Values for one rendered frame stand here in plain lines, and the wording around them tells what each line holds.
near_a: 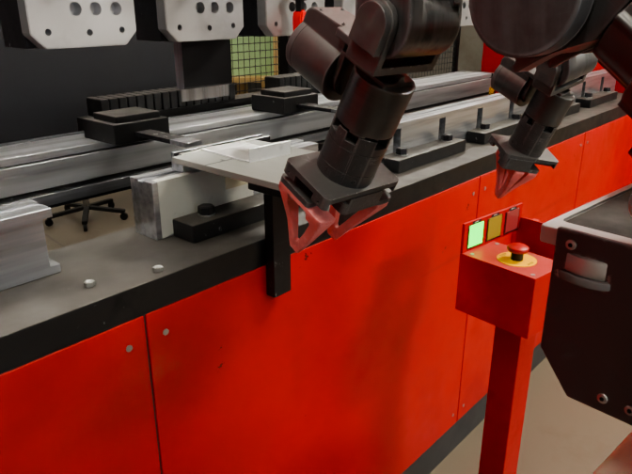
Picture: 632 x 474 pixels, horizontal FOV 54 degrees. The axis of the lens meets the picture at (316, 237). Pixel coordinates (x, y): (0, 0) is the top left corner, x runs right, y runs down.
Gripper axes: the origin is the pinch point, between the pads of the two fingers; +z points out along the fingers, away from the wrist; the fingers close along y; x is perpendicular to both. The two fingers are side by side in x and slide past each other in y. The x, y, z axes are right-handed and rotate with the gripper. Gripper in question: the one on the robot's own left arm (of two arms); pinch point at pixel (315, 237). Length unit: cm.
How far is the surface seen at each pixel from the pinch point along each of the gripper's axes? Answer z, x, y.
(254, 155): 12.2, -27.0, -14.6
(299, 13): -2, -43, -31
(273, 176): 9.2, -19.0, -11.4
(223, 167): 13.2, -26.8, -9.0
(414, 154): 27, -33, -69
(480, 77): 39, -72, -156
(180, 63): 6.7, -44.8, -10.9
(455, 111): 25, -42, -95
